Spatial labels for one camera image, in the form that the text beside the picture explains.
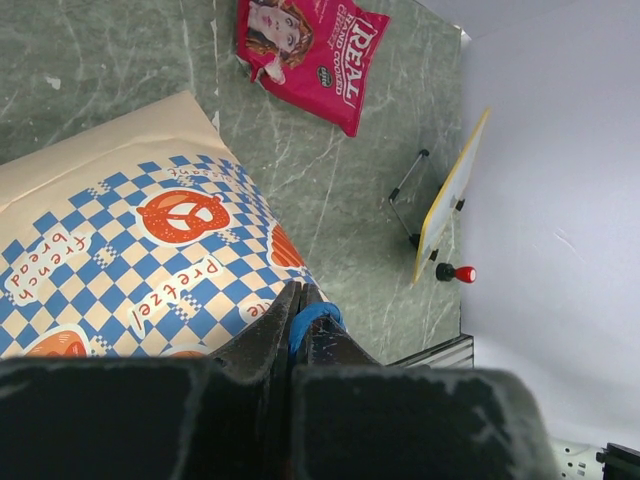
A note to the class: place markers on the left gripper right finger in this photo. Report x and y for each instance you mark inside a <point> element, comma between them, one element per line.
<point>353,418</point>

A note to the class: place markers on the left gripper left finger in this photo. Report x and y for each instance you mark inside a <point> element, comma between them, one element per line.
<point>219,416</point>

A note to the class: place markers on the checkered paper bag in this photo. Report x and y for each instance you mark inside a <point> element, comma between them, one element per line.
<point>143,236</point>

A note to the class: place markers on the pink crisps bag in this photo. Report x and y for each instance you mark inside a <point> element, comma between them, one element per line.
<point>315,55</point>

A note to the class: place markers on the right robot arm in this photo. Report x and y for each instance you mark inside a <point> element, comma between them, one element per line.
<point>580,461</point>

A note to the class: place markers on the red emergency stop button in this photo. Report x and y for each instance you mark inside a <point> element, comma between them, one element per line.
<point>447,272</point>

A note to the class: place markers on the aluminium rail frame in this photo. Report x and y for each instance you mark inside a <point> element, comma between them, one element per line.
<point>453,353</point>

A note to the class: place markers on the small whiteboard yellow frame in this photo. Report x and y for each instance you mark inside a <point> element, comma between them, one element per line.
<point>450,198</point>

